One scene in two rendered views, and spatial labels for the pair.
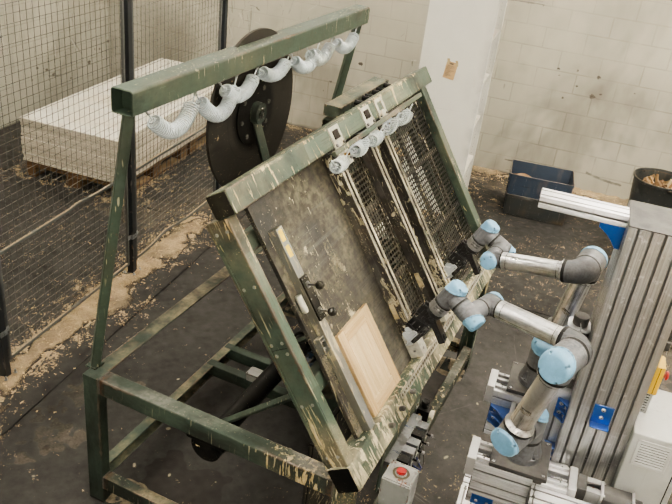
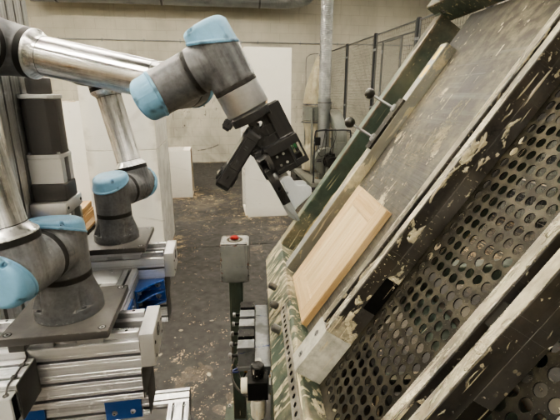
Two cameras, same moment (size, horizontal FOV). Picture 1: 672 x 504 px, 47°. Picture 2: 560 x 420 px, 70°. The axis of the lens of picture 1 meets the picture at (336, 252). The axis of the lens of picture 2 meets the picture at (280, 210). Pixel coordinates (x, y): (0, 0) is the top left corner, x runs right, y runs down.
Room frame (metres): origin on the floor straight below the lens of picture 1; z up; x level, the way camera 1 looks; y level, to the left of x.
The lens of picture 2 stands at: (3.77, -0.86, 1.53)
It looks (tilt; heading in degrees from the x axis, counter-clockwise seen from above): 16 degrees down; 155
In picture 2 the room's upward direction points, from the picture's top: straight up
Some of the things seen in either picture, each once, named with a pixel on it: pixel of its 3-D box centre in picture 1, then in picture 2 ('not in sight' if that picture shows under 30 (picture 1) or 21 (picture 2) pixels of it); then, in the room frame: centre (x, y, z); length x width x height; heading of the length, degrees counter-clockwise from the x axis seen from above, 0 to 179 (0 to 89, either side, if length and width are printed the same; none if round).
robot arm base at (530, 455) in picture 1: (524, 443); (115, 224); (2.31, -0.83, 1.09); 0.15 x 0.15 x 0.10
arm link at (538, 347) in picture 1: (544, 350); (57, 244); (2.80, -0.96, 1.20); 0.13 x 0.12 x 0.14; 151
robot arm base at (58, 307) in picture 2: (537, 372); (67, 289); (2.79, -0.96, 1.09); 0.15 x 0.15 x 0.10
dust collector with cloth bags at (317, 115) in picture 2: not in sight; (322, 120); (-2.20, 2.70, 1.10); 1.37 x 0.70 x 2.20; 164
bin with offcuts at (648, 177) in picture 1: (651, 209); not in sight; (6.61, -2.87, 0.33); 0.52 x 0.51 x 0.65; 164
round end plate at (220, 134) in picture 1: (256, 112); not in sight; (3.57, 0.47, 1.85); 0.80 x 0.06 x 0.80; 158
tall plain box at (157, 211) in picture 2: not in sight; (133, 167); (-0.16, -0.55, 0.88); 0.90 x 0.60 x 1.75; 164
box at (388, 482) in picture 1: (397, 489); (235, 258); (2.23, -0.36, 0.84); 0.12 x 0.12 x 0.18; 68
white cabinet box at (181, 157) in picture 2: not in sight; (173, 172); (-2.49, 0.21, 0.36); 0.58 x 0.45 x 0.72; 74
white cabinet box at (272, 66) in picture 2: not in sight; (264, 134); (-1.07, 1.17, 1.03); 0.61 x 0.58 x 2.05; 164
